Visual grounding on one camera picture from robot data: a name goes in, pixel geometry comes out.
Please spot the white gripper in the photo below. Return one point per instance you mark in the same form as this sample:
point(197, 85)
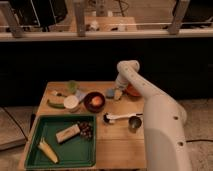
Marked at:
point(120, 83)

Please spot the blue sponge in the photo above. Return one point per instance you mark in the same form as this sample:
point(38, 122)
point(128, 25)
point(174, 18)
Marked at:
point(110, 93)

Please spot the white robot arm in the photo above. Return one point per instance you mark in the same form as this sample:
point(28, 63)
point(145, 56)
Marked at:
point(163, 122)

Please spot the small metal cup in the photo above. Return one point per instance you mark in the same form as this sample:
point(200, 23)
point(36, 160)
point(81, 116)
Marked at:
point(134, 124)

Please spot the green plastic cup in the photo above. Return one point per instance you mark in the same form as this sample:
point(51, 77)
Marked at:
point(72, 86)

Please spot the orange bowl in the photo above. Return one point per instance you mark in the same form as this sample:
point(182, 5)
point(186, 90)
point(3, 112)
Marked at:
point(132, 91)

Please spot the wooden folding table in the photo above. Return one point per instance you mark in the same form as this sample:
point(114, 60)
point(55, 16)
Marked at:
point(116, 146)

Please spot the dark red bowl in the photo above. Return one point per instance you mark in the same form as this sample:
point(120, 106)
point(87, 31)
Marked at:
point(88, 105)

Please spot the light blue cloth piece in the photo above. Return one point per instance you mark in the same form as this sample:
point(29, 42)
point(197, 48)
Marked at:
point(80, 95)

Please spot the dark grape bunch toy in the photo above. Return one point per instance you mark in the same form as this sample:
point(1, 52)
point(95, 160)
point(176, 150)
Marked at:
point(86, 130)

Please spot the tan rectangular block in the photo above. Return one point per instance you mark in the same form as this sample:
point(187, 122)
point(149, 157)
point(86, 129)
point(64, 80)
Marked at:
point(67, 133)

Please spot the green plastic tray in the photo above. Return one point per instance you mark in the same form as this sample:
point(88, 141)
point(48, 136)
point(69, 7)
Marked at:
point(71, 137)

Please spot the yellow corn toy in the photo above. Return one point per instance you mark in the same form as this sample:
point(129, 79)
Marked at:
point(48, 151)

